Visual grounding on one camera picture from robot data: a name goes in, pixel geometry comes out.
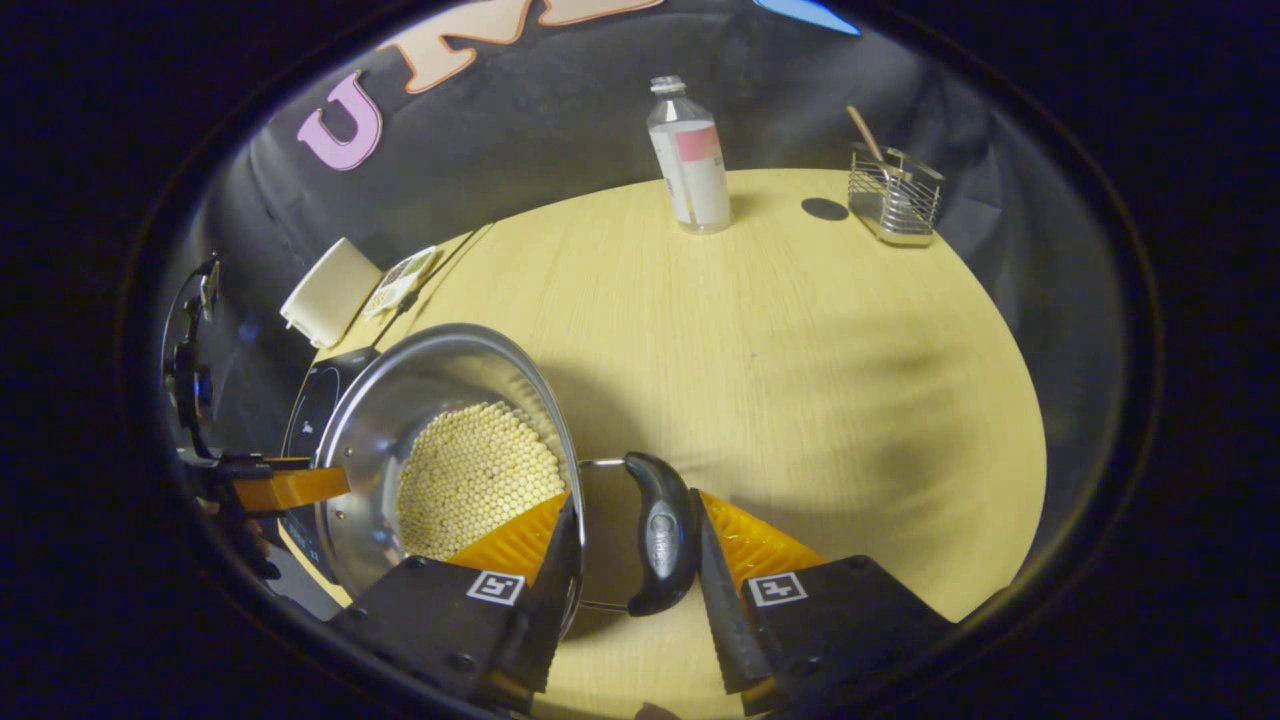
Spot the white divided bean tray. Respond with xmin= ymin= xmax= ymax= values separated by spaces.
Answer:
xmin=362 ymin=246 xmax=439 ymax=321

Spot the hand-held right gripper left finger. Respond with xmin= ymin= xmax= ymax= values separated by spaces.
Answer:
xmin=330 ymin=490 xmax=586 ymax=713

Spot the steel pot with black handles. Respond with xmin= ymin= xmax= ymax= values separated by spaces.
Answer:
xmin=313 ymin=322 xmax=699 ymax=641

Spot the clear bottle with pink label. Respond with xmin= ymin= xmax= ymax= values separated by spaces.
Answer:
xmin=646 ymin=75 xmax=734 ymax=235

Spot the pile of yellow soybeans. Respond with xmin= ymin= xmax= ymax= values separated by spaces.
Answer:
xmin=396 ymin=401 xmax=568 ymax=561

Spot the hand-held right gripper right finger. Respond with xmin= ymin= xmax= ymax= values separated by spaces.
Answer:
xmin=690 ymin=488 xmax=956 ymax=716

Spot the metal wire holder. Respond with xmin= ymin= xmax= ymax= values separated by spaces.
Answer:
xmin=848 ymin=143 xmax=945 ymax=248

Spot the black induction cooktop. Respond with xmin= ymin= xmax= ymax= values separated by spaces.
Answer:
xmin=278 ymin=347 xmax=381 ymax=586

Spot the white box appliance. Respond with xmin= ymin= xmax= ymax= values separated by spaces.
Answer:
xmin=280 ymin=237 xmax=383 ymax=350

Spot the wooden stick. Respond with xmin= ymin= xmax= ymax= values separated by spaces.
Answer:
xmin=846 ymin=105 xmax=887 ymax=166

